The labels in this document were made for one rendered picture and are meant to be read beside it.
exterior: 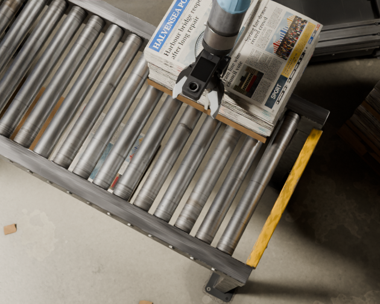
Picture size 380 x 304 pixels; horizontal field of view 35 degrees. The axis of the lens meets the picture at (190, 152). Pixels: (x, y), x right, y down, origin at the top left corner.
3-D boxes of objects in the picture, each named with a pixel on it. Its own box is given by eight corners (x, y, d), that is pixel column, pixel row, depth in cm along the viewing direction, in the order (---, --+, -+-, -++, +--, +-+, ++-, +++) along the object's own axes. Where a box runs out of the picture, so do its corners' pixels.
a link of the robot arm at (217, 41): (232, 41, 131) (199, 25, 132) (226, 57, 134) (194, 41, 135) (243, 25, 136) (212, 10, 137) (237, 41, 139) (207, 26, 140)
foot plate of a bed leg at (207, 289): (245, 276, 238) (245, 276, 237) (228, 309, 235) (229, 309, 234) (215, 260, 239) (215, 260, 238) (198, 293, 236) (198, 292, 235)
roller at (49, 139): (127, 33, 183) (125, 25, 178) (47, 164, 172) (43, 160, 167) (113, 26, 184) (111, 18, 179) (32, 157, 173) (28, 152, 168)
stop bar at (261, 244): (323, 133, 170) (324, 131, 168) (255, 270, 160) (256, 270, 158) (312, 128, 170) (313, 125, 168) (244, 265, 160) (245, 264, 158)
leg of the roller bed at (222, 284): (231, 281, 237) (249, 269, 172) (225, 294, 236) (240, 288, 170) (219, 274, 238) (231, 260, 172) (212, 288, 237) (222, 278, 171)
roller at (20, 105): (90, 15, 185) (88, 6, 180) (8, 145, 174) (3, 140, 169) (76, 8, 185) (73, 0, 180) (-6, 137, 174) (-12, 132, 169)
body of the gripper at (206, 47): (225, 76, 149) (240, 38, 140) (212, 95, 143) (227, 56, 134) (198, 63, 149) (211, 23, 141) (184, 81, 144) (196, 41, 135)
